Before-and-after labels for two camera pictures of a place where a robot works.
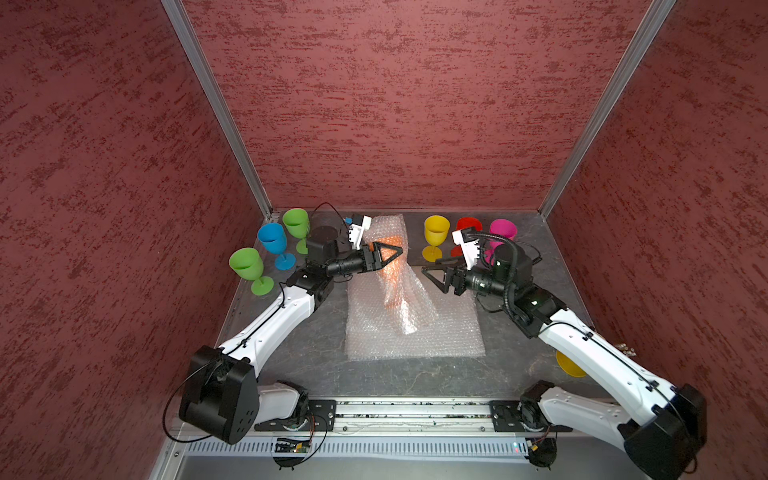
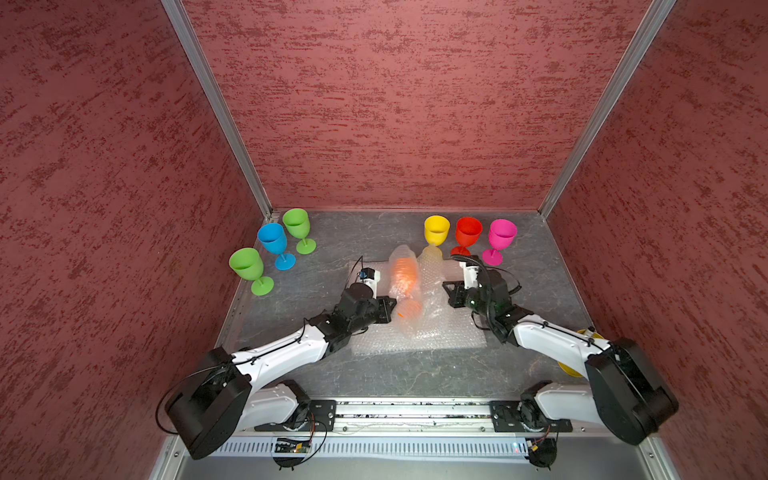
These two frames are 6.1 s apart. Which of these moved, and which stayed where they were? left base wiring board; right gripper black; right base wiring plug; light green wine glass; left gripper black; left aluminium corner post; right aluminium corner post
Moved: left gripper black; right gripper black
Stayed: right base wiring plug; left base wiring board; left aluminium corner post; light green wine glass; right aluminium corner post
